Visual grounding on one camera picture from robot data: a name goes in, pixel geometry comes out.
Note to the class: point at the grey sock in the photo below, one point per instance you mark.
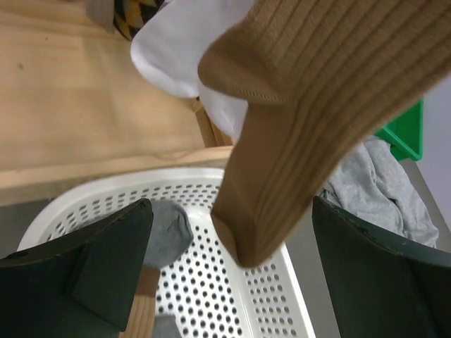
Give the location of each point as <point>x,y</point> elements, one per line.
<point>165,327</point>
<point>171,234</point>

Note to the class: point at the tan ribbed sock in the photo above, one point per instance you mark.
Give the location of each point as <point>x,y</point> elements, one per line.
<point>318,77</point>

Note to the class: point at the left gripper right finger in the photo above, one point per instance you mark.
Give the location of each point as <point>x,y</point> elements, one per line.
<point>381,284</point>

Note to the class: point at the brown argyle sock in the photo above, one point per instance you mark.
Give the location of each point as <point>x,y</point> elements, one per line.
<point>130,16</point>

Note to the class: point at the grey cloth on table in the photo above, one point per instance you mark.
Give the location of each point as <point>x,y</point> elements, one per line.
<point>372,185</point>

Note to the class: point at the white sock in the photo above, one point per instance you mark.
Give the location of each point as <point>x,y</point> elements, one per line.
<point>227,113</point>
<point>167,50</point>

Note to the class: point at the white perforated plastic basket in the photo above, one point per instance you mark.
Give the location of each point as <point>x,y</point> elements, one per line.
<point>204,290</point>

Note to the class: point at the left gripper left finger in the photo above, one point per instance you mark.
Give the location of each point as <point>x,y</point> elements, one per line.
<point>79,285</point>

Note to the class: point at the green plastic bin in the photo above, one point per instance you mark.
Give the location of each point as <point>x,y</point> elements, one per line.
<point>405,134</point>

